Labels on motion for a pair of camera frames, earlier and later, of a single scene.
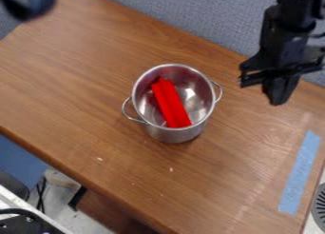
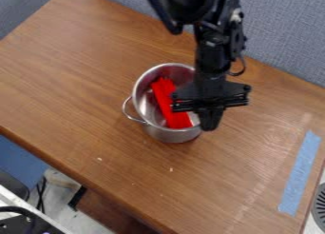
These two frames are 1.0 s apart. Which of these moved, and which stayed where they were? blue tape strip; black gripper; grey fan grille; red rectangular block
Moved: black gripper
Stayed: blue tape strip; grey fan grille; red rectangular block
